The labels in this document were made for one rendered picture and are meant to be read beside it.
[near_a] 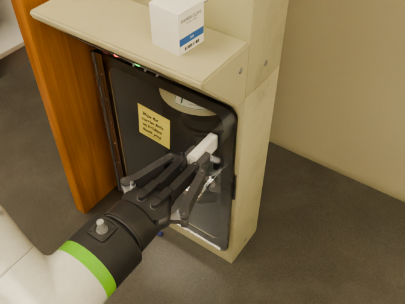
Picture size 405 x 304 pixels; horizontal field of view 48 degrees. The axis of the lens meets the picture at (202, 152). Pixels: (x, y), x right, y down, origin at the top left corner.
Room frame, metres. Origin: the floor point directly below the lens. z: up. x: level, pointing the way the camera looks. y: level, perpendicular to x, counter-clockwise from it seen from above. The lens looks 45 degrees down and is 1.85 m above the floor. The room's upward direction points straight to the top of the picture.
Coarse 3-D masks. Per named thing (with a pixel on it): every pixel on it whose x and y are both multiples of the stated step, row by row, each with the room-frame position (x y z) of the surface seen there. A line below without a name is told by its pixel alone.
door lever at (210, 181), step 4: (208, 176) 0.57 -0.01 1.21; (208, 180) 0.56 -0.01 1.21; (212, 180) 0.56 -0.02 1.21; (208, 184) 0.55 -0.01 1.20; (212, 184) 0.56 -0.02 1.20; (188, 188) 0.54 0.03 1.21; (204, 188) 0.54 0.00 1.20; (184, 192) 0.54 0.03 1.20; (200, 196) 0.53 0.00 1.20; (196, 200) 0.52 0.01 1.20
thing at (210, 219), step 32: (128, 64) 0.67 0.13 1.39; (128, 96) 0.67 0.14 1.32; (160, 96) 0.63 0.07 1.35; (192, 96) 0.59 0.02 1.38; (128, 128) 0.68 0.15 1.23; (192, 128) 0.59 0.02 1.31; (224, 128) 0.55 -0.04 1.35; (128, 160) 0.69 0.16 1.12; (224, 160) 0.55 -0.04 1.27; (224, 192) 0.55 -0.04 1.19; (192, 224) 0.59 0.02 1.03; (224, 224) 0.55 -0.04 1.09
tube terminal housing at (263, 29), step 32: (224, 0) 0.57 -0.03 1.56; (256, 0) 0.55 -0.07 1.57; (288, 0) 0.63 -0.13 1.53; (224, 32) 0.57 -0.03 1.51; (256, 32) 0.56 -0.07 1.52; (256, 64) 0.57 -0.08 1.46; (256, 96) 0.58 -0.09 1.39; (256, 128) 0.59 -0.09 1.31; (256, 160) 0.60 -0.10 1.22; (256, 192) 0.61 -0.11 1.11; (256, 224) 0.63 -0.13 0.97; (224, 256) 0.56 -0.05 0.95
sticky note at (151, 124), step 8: (144, 112) 0.65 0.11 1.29; (152, 112) 0.64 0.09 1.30; (144, 120) 0.65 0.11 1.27; (152, 120) 0.64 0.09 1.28; (160, 120) 0.63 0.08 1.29; (168, 120) 0.62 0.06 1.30; (144, 128) 0.66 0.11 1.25; (152, 128) 0.64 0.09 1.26; (160, 128) 0.63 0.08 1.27; (168, 128) 0.62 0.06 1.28; (152, 136) 0.64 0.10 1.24; (160, 136) 0.63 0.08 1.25; (168, 136) 0.62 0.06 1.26; (168, 144) 0.62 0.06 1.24
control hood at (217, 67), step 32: (64, 0) 0.67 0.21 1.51; (96, 0) 0.67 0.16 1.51; (128, 0) 0.67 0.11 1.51; (64, 32) 0.63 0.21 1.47; (96, 32) 0.57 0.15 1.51; (128, 32) 0.57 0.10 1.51; (160, 64) 0.49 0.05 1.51; (192, 64) 0.49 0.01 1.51; (224, 64) 0.50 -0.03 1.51; (224, 96) 0.50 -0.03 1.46
